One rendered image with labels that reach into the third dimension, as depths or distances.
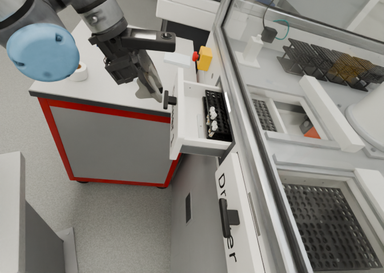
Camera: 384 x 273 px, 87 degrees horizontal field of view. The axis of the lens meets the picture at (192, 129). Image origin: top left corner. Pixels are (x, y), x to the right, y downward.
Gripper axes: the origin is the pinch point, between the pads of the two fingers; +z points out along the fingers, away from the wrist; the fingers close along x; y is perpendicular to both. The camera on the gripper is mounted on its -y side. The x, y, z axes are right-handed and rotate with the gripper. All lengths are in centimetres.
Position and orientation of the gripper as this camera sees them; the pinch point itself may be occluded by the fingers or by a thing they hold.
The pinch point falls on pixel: (162, 93)
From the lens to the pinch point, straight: 56.9
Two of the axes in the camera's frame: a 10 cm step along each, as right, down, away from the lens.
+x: 0.4, 7.6, -6.5
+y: -9.4, 2.5, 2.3
